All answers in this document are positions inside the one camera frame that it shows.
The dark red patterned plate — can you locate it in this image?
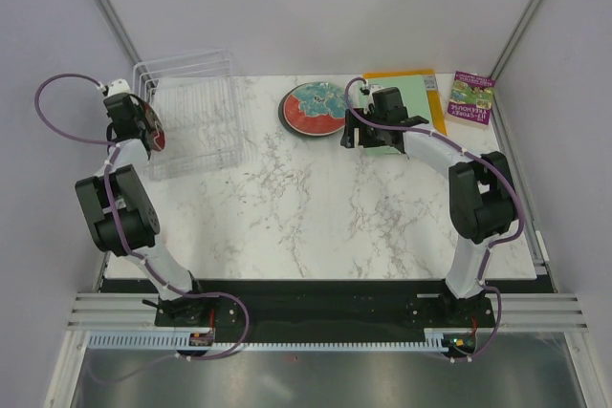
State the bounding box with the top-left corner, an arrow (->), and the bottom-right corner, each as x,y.
139,99 -> 166,152

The pink rimmed teal plate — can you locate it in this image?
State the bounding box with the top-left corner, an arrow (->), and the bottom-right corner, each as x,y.
278,81 -> 346,138

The grey plate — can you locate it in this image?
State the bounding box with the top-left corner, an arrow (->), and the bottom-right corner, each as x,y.
278,106 -> 345,139

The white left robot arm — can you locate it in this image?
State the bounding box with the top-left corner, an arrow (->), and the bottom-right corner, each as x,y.
75,91 -> 210,325

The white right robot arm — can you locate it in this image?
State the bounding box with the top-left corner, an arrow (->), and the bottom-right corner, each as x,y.
340,77 -> 525,326

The green folder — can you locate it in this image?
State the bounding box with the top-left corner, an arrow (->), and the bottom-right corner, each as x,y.
357,75 -> 432,157

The orange folder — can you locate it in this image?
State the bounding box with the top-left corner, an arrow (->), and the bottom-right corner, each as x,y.
362,69 -> 447,135

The purple children's book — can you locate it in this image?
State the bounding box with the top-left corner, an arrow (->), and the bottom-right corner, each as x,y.
447,71 -> 495,127

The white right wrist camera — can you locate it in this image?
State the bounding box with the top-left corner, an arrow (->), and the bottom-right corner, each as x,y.
359,84 -> 383,111

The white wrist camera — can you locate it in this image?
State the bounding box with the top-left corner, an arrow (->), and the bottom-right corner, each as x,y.
359,84 -> 383,111
98,78 -> 132,97

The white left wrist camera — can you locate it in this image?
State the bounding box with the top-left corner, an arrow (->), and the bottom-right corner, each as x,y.
98,78 -> 132,97

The white wire dish rack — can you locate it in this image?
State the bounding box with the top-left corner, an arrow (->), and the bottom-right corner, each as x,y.
132,49 -> 244,181

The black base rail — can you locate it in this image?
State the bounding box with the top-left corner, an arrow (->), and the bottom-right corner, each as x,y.
153,280 -> 495,342

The white cable duct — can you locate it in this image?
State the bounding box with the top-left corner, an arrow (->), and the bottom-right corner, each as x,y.
86,330 -> 473,353

